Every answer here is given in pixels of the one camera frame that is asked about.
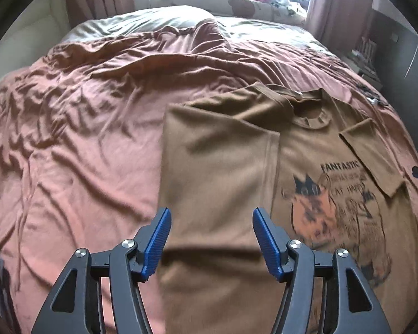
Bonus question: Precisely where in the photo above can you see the rust pink bed sheet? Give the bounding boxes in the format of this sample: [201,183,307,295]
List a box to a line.
[0,20,418,333]

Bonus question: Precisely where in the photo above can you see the brown cat print t-shirt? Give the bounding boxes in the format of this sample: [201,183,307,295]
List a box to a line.
[158,83,418,333]

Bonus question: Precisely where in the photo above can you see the grey green duvet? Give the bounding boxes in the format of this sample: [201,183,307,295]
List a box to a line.
[61,5,327,52]

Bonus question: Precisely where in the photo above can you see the dark wardrobe doors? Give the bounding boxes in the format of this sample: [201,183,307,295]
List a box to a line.
[369,11,418,151]

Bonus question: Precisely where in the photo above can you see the white bedside cabinet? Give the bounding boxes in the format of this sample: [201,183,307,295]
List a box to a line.
[346,36,383,91]

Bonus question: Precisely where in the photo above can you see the black cables on bed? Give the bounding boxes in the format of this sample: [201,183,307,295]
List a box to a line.
[355,83,390,107]

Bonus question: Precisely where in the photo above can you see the bear print pillow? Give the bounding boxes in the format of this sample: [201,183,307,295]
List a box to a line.
[171,0,307,26]

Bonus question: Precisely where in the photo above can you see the pink curtain right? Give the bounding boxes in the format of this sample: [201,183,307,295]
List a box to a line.
[304,0,373,53]

